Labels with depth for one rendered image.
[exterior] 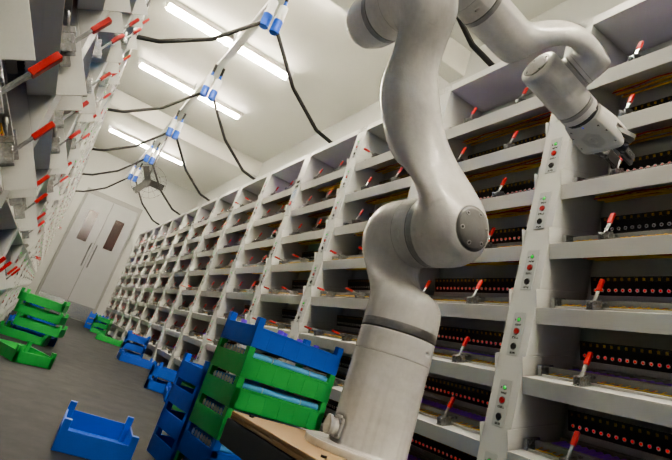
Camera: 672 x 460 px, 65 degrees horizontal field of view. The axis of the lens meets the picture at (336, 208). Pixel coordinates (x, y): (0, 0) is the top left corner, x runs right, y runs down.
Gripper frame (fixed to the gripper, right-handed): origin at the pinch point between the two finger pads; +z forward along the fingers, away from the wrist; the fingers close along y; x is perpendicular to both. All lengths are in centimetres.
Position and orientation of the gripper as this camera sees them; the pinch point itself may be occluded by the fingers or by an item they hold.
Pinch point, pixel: (619, 156)
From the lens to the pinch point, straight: 140.0
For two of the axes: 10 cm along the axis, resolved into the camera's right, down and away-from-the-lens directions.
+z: 7.4, 5.9, 3.3
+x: 4.6, -8.0, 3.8
